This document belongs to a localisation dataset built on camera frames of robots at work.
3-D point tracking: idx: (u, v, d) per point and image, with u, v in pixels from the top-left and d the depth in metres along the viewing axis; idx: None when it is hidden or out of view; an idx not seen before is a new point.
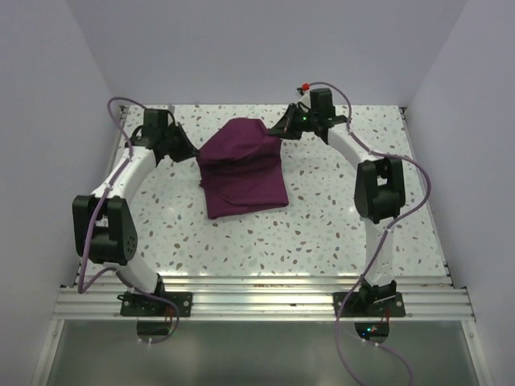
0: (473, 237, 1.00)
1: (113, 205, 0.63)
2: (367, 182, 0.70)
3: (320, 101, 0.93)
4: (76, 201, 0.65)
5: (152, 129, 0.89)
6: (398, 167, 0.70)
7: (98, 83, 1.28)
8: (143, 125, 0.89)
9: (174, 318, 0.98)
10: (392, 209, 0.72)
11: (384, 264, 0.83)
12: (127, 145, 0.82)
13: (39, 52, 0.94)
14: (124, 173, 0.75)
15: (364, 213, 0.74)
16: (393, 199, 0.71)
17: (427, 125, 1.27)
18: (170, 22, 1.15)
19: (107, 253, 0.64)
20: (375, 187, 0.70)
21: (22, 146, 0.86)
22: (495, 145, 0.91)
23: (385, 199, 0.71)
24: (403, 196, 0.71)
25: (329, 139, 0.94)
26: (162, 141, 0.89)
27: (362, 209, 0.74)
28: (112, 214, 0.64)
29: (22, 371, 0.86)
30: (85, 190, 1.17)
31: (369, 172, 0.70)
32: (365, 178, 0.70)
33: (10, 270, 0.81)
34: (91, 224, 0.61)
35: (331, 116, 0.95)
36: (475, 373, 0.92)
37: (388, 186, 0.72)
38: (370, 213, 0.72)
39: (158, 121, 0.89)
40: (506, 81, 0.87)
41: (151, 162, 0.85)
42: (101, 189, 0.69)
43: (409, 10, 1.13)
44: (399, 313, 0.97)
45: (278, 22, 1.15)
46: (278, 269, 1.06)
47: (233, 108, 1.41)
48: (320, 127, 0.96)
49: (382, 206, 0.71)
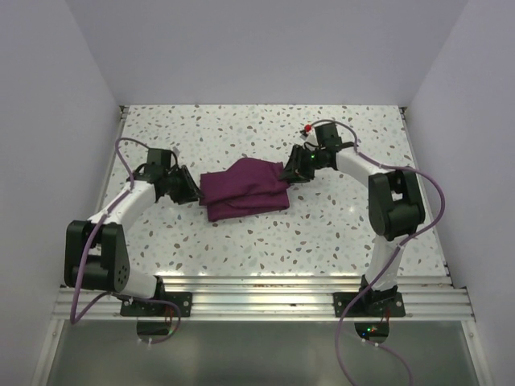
0: (473, 237, 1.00)
1: (109, 231, 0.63)
2: (380, 194, 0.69)
3: (326, 133, 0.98)
4: (72, 226, 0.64)
5: (155, 166, 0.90)
6: (412, 180, 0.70)
7: (98, 83, 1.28)
8: (146, 163, 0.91)
9: (174, 318, 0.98)
10: (409, 225, 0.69)
11: (389, 271, 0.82)
12: (129, 177, 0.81)
13: (39, 53, 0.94)
14: (124, 203, 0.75)
15: (380, 229, 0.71)
16: (411, 212, 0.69)
17: (427, 125, 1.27)
18: (169, 22, 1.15)
19: (98, 281, 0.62)
20: (389, 202, 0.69)
21: (22, 146, 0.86)
22: (495, 145, 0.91)
23: (401, 215, 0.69)
24: (422, 210, 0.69)
25: (338, 164, 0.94)
26: (162, 178, 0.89)
27: (377, 226, 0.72)
28: (107, 240, 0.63)
29: (22, 371, 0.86)
30: (85, 191, 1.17)
31: (381, 185, 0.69)
32: (380, 192, 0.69)
33: (9, 270, 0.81)
34: (85, 251, 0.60)
35: (337, 142, 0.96)
36: (475, 373, 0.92)
37: (405, 201, 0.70)
38: (387, 230, 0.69)
39: (162, 161, 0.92)
40: (505, 81, 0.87)
41: (150, 197, 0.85)
42: (98, 215, 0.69)
43: (409, 10, 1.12)
44: (399, 313, 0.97)
45: (277, 22, 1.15)
46: (278, 269, 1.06)
47: (233, 108, 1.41)
48: (328, 155, 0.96)
49: (398, 221, 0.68)
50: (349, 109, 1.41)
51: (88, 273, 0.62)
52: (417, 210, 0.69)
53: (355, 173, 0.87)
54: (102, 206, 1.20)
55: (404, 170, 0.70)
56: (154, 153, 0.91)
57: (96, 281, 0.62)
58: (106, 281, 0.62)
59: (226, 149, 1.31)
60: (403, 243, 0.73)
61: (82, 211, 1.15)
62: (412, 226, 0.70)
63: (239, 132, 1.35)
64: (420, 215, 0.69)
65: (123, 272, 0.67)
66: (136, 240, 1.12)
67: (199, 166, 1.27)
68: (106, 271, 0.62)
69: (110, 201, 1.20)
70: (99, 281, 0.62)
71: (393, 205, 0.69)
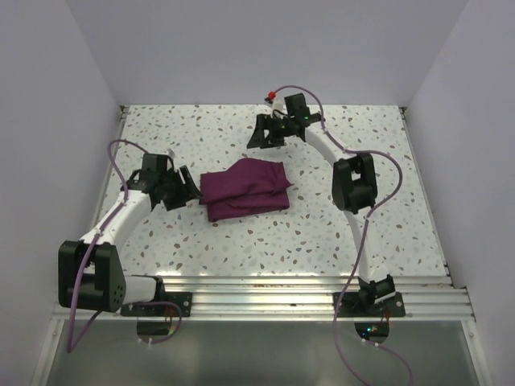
0: (473, 237, 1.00)
1: (101, 253, 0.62)
2: (343, 179, 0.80)
3: (294, 104, 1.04)
4: (63, 247, 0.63)
5: (150, 173, 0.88)
6: (369, 164, 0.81)
7: (98, 83, 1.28)
8: (142, 169, 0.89)
9: (174, 318, 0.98)
10: (366, 201, 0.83)
11: (374, 254, 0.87)
12: (123, 187, 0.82)
13: (39, 53, 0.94)
14: (118, 218, 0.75)
15: (341, 206, 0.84)
16: (366, 191, 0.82)
17: (427, 125, 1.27)
18: (169, 22, 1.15)
19: (93, 301, 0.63)
20: (349, 182, 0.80)
21: (21, 146, 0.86)
22: (495, 145, 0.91)
23: (359, 194, 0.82)
24: (375, 187, 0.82)
25: (306, 137, 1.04)
26: (158, 184, 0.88)
27: (339, 202, 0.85)
28: (100, 262, 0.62)
29: (22, 371, 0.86)
30: (85, 191, 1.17)
31: (344, 171, 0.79)
32: (342, 177, 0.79)
33: (10, 270, 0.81)
34: (79, 274, 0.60)
35: (306, 113, 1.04)
36: (475, 373, 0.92)
37: (362, 181, 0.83)
38: (348, 206, 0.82)
39: (158, 166, 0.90)
40: (506, 82, 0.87)
41: (147, 204, 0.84)
42: (91, 235, 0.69)
43: (410, 10, 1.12)
44: (399, 313, 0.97)
45: (278, 22, 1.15)
46: (278, 269, 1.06)
47: (233, 108, 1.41)
48: (297, 126, 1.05)
49: (356, 200, 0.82)
50: (349, 109, 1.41)
51: (83, 294, 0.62)
52: (371, 187, 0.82)
53: (318, 143, 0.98)
54: (102, 205, 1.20)
55: (363, 155, 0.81)
56: (150, 158, 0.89)
57: (92, 301, 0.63)
58: (101, 301, 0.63)
59: (226, 149, 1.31)
60: (370, 215, 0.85)
61: (82, 211, 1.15)
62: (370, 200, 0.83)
63: (239, 132, 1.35)
64: (374, 191, 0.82)
65: (119, 288, 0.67)
66: (136, 240, 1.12)
67: (199, 166, 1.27)
68: (100, 292, 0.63)
69: (110, 201, 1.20)
70: (94, 301, 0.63)
71: (352, 186, 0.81)
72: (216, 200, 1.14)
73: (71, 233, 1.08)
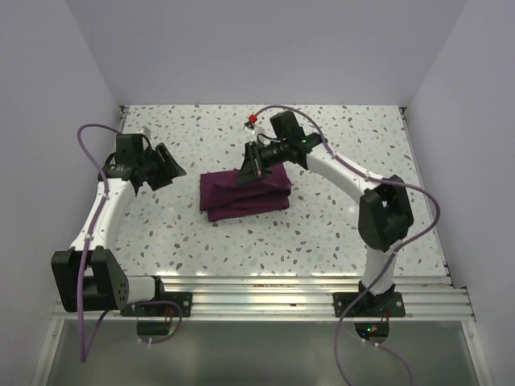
0: (473, 237, 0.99)
1: (96, 259, 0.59)
2: (375, 214, 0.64)
3: (285, 125, 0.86)
4: (55, 258, 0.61)
5: (127, 155, 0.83)
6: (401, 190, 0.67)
7: (98, 83, 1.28)
8: (117, 151, 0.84)
9: (174, 318, 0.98)
10: (401, 233, 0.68)
11: (389, 276, 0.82)
12: (101, 176, 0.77)
13: (39, 53, 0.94)
14: (104, 217, 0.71)
15: (372, 242, 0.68)
16: (401, 222, 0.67)
17: (427, 125, 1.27)
18: (168, 22, 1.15)
19: (100, 301, 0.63)
20: (384, 217, 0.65)
21: (21, 145, 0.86)
22: (495, 145, 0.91)
23: (393, 226, 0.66)
24: (410, 216, 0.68)
25: (307, 164, 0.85)
26: (138, 167, 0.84)
27: (370, 238, 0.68)
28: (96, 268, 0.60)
29: (22, 371, 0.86)
30: (85, 192, 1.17)
31: (376, 200, 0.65)
32: (374, 207, 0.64)
33: (10, 269, 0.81)
34: (80, 281, 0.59)
35: (299, 138, 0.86)
36: (475, 373, 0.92)
37: (394, 211, 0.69)
38: (383, 244, 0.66)
39: (133, 147, 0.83)
40: (507, 81, 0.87)
41: (131, 191, 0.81)
42: (80, 239, 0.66)
43: (409, 10, 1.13)
44: (399, 313, 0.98)
45: (278, 21, 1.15)
46: (278, 269, 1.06)
47: (233, 108, 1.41)
48: (295, 153, 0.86)
49: (393, 236, 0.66)
50: (350, 109, 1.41)
51: (87, 297, 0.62)
52: (407, 218, 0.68)
53: (327, 171, 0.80)
54: None
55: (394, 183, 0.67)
56: (125, 140, 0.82)
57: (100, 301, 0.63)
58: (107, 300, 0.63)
59: (226, 149, 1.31)
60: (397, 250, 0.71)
61: (82, 211, 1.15)
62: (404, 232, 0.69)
63: (239, 132, 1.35)
64: (410, 221, 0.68)
65: (122, 283, 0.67)
66: (135, 240, 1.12)
67: (199, 166, 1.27)
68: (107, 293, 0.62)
69: None
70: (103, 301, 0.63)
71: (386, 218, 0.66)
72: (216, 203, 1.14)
73: (70, 233, 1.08)
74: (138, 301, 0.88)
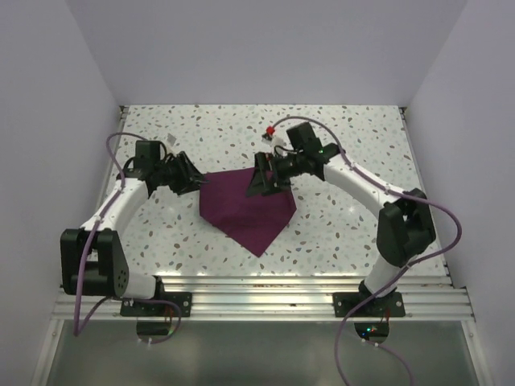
0: (473, 237, 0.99)
1: (104, 238, 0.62)
2: (395, 227, 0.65)
3: (302, 136, 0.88)
4: (65, 236, 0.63)
5: (145, 160, 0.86)
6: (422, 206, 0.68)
7: (98, 83, 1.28)
8: (135, 157, 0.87)
9: (174, 318, 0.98)
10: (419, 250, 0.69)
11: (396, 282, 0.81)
12: (120, 175, 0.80)
13: (39, 53, 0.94)
14: (116, 207, 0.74)
15: (389, 255, 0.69)
16: (422, 238, 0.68)
17: (427, 125, 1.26)
18: (168, 22, 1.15)
19: (99, 287, 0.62)
20: (405, 232, 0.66)
21: (20, 145, 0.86)
22: (495, 144, 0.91)
23: (414, 242, 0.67)
24: (432, 232, 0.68)
25: (325, 174, 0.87)
26: (154, 172, 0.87)
27: (387, 251, 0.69)
28: (102, 247, 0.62)
29: (23, 371, 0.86)
30: (85, 192, 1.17)
31: (397, 215, 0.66)
32: (394, 221, 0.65)
33: (10, 270, 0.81)
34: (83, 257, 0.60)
35: (315, 148, 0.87)
36: (475, 373, 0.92)
37: (415, 225, 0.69)
38: (400, 258, 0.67)
39: (152, 153, 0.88)
40: (507, 80, 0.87)
41: (144, 193, 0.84)
42: (91, 221, 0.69)
43: (409, 10, 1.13)
44: (399, 313, 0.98)
45: (277, 21, 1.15)
46: (278, 268, 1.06)
47: (233, 108, 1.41)
48: (311, 164, 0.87)
49: (414, 251, 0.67)
50: (349, 109, 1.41)
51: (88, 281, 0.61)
52: (427, 235, 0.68)
53: (345, 183, 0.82)
54: None
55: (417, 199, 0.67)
56: (144, 145, 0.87)
57: (97, 288, 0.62)
58: (107, 286, 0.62)
59: (226, 149, 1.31)
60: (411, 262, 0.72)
61: (82, 212, 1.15)
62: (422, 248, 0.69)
63: (239, 132, 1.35)
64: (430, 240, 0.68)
65: (122, 274, 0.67)
66: (135, 240, 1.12)
67: (199, 166, 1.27)
68: (105, 277, 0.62)
69: None
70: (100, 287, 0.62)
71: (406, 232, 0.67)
72: (216, 211, 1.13)
73: None
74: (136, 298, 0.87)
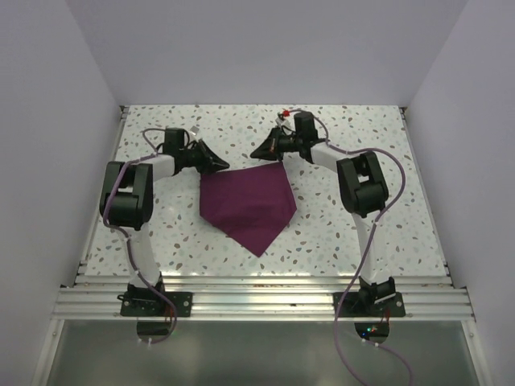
0: (473, 237, 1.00)
1: (141, 166, 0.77)
2: (347, 175, 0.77)
3: (302, 125, 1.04)
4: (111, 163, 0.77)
5: (172, 146, 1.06)
6: (374, 162, 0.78)
7: (98, 83, 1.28)
8: (164, 142, 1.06)
9: (173, 318, 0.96)
10: (376, 203, 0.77)
11: (378, 258, 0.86)
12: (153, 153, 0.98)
13: (40, 54, 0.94)
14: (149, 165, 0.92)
15: (350, 209, 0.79)
16: (376, 191, 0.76)
17: (427, 125, 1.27)
18: (168, 22, 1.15)
19: (127, 203, 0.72)
20: (356, 181, 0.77)
21: (21, 145, 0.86)
22: (495, 144, 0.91)
23: (368, 191, 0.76)
24: (385, 186, 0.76)
25: (314, 157, 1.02)
26: (179, 158, 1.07)
27: (348, 206, 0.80)
28: (138, 174, 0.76)
29: (22, 371, 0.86)
30: (86, 192, 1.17)
31: (348, 169, 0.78)
32: (345, 174, 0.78)
33: (10, 270, 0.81)
34: (121, 172, 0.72)
35: (312, 137, 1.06)
36: (476, 374, 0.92)
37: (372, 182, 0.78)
38: (357, 209, 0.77)
39: (177, 140, 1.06)
40: (507, 80, 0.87)
41: (170, 170, 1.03)
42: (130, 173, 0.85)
43: (410, 10, 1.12)
44: (399, 313, 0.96)
45: (277, 21, 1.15)
46: (278, 269, 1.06)
47: (233, 108, 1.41)
48: (304, 151, 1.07)
49: (367, 201, 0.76)
50: (350, 109, 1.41)
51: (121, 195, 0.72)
52: (381, 187, 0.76)
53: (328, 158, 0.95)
54: None
55: (366, 155, 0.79)
56: (171, 133, 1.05)
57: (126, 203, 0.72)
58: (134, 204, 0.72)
59: (226, 149, 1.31)
60: (379, 219, 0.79)
61: (82, 212, 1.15)
62: (381, 203, 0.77)
63: (239, 132, 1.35)
64: (385, 193, 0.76)
65: (150, 209, 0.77)
66: None
67: None
68: (134, 199, 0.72)
69: None
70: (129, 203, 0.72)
71: (361, 185, 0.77)
72: (216, 211, 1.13)
73: (70, 233, 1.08)
74: (131, 285, 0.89)
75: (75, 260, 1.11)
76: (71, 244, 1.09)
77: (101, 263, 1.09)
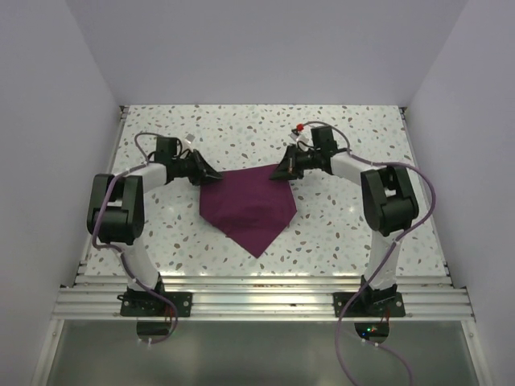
0: (473, 237, 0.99)
1: (130, 178, 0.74)
2: (372, 189, 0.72)
3: (320, 137, 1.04)
4: (98, 178, 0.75)
5: (164, 153, 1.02)
6: (403, 175, 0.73)
7: (98, 84, 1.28)
8: (156, 151, 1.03)
9: (173, 318, 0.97)
10: (403, 219, 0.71)
11: (389, 269, 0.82)
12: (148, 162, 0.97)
13: (39, 53, 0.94)
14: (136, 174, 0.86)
15: (374, 224, 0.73)
16: (404, 207, 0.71)
17: (427, 125, 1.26)
18: (167, 22, 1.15)
19: (117, 221, 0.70)
20: (383, 195, 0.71)
21: (21, 146, 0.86)
22: (494, 144, 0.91)
23: (394, 207, 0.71)
24: (414, 202, 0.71)
25: (333, 166, 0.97)
26: (172, 165, 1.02)
27: (372, 221, 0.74)
28: (129, 186, 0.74)
29: (22, 371, 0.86)
30: (86, 192, 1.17)
31: (374, 180, 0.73)
32: (372, 186, 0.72)
33: (10, 270, 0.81)
34: (109, 187, 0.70)
35: (331, 147, 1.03)
36: (476, 374, 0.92)
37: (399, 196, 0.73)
38: (382, 226, 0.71)
39: (170, 148, 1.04)
40: (505, 80, 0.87)
41: (163, 177, 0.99)
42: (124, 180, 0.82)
43: (409, 10, 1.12)
44: (399, 313, 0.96)
45: (277, 20, 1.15)
46: (278, 269, 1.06)
47: (233, 108, 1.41)
48: (323, 161, 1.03)
49: (393, 217, 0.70)
50: (350, 109, 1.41)
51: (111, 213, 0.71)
52: (410, 203, 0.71)
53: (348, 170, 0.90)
54: None
55: (394, 166, 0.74)
56: (163, 141, 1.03)
57: (117, 221, 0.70)
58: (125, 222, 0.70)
59: (226, 149, 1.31)
60: (399, 239, 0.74)
61: (82, 212, 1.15)
62: (407, 220, 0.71)
63: (239, 132, 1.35)
64: (414, 209, 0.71)
65: (140, 223, 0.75)
66: None
67: None
68: (125, 215, 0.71)
69: None
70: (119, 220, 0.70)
71: (388, 199, 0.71)
72: (216, 211, 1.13)
73: (70, 233, 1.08)
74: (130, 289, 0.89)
75: (75, 260, 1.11)
76: (71, 244, 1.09)
77: (101, 263, 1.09)
